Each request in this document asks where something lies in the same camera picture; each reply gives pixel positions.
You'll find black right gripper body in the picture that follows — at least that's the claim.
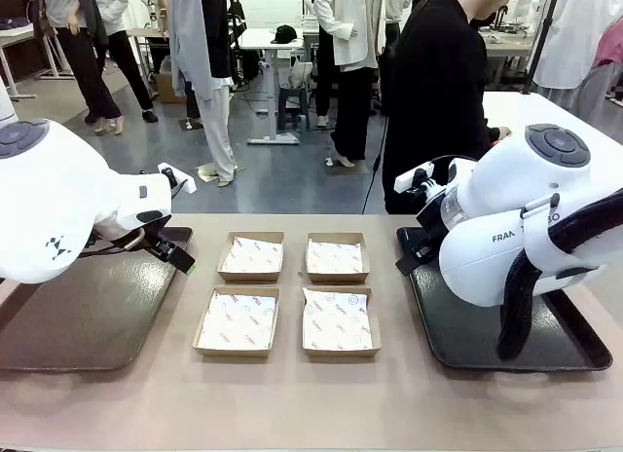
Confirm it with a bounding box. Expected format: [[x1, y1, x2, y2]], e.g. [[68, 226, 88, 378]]
[[416, 198, 447, 253]]

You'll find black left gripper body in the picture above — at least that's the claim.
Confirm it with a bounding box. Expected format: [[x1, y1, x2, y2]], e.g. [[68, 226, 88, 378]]
[[137, 216, 172, 252]]

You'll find white printed paper liner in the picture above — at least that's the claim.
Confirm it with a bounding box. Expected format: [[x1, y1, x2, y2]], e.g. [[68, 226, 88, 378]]
[[221, 236, 283, 274], [307, 240, 365, 276], [197, 290, 277, 351], [302, 286, 374, 351]]

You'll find brown cardboard donut box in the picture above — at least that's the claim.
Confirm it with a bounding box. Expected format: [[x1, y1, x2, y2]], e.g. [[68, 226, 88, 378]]
[[191, 285, 282, 359], [305, 231, 370, 284], [216, 231, 285, 283], [301, 285, 382, 359]]

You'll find flat cardboard sheet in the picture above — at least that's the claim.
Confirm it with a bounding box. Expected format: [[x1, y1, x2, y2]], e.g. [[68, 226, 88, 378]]
[[196, 162, 249, 184]]

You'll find person in black cardigan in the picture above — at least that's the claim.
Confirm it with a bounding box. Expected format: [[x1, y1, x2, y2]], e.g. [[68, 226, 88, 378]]
[[383, 0, 512, 215]]

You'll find cardboard shipping box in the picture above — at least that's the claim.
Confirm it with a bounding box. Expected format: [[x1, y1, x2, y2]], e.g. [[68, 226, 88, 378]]
[[154, 71, 187, 105]]

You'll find large white table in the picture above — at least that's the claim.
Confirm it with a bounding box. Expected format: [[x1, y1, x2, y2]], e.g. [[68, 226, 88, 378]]
[[480, 91, 623, 151]]

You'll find person in white top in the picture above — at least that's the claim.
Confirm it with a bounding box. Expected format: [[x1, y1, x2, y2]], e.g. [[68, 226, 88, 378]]
[[92, 0, 160, 125]]

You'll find person in dark jacket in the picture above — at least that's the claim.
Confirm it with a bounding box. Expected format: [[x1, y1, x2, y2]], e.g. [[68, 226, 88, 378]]
[[41, 0, 126, 134]]

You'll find grey plastic stool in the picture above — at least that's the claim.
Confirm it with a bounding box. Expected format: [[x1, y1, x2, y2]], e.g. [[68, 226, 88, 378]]
[[277, 84, 312, 132]]

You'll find grey shirt on mannequin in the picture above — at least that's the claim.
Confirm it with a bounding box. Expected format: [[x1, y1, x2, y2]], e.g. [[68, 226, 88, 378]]
[[167, 0, 239, 188]]

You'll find beige workbench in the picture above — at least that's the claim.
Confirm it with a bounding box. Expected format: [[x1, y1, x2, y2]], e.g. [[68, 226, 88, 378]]
[[479, 25, 541, 83]]

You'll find white cylindrical appliance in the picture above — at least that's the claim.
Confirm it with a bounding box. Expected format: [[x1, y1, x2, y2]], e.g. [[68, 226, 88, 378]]
[[0, 74, 17, 123]]

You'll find white bag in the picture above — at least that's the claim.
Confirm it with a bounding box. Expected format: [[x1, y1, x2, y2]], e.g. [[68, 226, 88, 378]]
[[280, 61, 312, 91]]

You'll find black hanging garment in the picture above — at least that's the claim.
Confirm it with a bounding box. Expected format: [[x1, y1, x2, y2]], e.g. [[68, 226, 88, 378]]
[[202, 0, 234, 79]]

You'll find grey hanging garment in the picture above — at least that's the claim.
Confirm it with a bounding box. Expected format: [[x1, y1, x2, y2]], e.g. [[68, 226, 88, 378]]
[[576, 61, 623, 127]]

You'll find black stand pole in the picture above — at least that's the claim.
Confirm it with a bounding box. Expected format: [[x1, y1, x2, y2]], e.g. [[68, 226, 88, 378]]
[[522, 0, 564, 96]]

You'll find mannequin in white jacket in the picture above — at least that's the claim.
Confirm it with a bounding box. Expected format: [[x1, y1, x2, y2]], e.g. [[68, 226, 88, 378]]
[[312, 0, 384, 169]]

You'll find white standing desk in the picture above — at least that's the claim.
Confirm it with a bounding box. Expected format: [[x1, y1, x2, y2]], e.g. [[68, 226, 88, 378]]
[[239, 26, 307, 146]]

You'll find black baseball cap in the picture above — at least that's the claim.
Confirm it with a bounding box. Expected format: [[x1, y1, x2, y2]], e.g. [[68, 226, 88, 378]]
[[271, 24, 299, 45]]

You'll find white hanging shirt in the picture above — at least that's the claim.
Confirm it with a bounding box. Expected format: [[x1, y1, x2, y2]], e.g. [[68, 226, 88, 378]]
[[532, 0, 623, 91]]

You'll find white desk with dark items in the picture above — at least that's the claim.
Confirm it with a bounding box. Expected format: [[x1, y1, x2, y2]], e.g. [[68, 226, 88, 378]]
[[0, 21, 55, 101]]

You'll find pink garment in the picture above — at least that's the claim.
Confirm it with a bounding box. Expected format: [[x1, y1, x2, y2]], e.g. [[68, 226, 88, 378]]
[[592, 18, 623, 68]]

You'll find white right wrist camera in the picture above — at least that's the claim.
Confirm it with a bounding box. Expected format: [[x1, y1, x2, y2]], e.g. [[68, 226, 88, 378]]
[[392, 162, 436, 194]]

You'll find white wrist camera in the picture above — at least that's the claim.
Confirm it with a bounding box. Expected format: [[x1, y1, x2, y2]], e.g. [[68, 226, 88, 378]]
[[157, 162, 198, 196], [392, 162, 436, 194]]

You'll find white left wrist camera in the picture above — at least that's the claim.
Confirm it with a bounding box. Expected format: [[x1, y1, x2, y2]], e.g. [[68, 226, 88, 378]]
[[157, 162, 198, 196]]

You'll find black serving tray with handles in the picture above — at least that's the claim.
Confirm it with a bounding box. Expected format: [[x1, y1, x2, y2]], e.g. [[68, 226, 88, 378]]
[[396, 226, 613, 374]]

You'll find brown serving tray with handles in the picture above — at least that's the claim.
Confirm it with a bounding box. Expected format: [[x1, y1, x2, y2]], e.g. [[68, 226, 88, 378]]
[[0, 226, 195, 373]]

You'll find black cable sleeve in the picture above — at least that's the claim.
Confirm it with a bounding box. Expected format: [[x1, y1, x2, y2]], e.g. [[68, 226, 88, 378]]
[[495, 188, 623, 361]]

